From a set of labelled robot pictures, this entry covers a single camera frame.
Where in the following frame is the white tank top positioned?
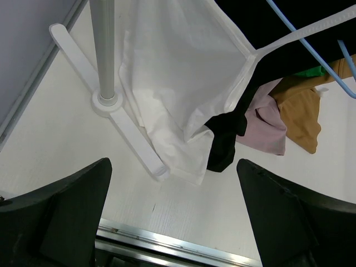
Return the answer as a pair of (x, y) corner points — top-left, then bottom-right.
(118, 0), (356, 186)

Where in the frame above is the mauve pink tank top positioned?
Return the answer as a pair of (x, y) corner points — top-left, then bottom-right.
(236, 79), (286, 156)

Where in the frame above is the aluminium front rail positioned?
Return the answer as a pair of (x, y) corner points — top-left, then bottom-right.
(97, 219), (262, 266)

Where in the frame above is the light blue wire hanger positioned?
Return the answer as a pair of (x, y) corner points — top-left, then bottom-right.
(265, 0), (356, 99)

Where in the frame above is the black tank top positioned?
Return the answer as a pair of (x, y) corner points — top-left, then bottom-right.
(205, 1), (355, 172)

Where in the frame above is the green tank top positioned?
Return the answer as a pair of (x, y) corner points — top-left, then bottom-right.
(294, 66), (327, 77)

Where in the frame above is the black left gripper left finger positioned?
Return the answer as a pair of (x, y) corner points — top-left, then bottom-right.
(1, 158), (112, 266)

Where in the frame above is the grey white clothes rack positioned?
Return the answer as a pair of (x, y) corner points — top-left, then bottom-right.
(49, 1), (170, 181)

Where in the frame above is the mustard brown tank top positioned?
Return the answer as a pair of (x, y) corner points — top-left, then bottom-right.
(271, 54), (356, 155)

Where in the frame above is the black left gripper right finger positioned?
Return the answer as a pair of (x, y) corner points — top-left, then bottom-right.
(236, 159), (355, 266)

